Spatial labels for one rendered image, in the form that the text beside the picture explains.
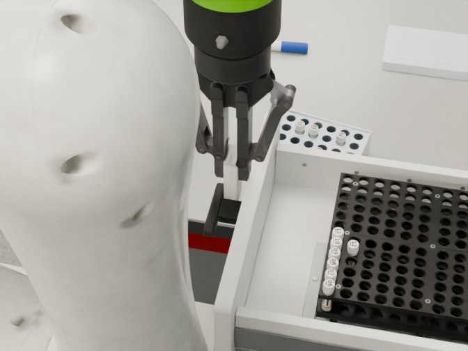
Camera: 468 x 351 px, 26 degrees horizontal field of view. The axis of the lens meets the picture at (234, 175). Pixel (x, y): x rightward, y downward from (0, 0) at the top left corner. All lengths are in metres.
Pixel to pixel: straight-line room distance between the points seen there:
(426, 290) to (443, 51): 0.55
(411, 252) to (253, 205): 0.18
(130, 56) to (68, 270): 0.14
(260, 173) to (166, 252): 0.58
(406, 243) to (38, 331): 0.45
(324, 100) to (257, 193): 0.38
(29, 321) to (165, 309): 0.23
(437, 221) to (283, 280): 0.18
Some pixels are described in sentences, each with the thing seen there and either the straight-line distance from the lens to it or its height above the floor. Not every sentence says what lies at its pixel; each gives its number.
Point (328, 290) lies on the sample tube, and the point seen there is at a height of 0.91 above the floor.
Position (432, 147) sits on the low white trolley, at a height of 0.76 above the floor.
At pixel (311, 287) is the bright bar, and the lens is 1.13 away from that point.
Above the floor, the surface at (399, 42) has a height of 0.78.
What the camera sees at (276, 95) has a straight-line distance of 1.02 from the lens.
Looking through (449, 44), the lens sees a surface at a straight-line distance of 1.55.
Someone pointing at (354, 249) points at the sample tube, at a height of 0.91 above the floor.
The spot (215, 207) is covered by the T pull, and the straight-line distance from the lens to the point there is 1.11.
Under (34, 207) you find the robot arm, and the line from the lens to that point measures 0.46.
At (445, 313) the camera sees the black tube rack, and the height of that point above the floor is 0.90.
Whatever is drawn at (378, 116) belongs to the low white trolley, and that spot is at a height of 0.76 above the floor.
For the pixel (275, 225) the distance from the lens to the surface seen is 1.19.
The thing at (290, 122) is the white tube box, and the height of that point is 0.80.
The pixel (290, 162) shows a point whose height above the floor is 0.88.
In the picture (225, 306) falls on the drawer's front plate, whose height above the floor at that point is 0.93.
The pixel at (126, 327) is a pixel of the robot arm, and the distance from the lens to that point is 0.61.
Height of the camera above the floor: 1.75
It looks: 47 degrees down
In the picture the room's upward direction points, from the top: straight up
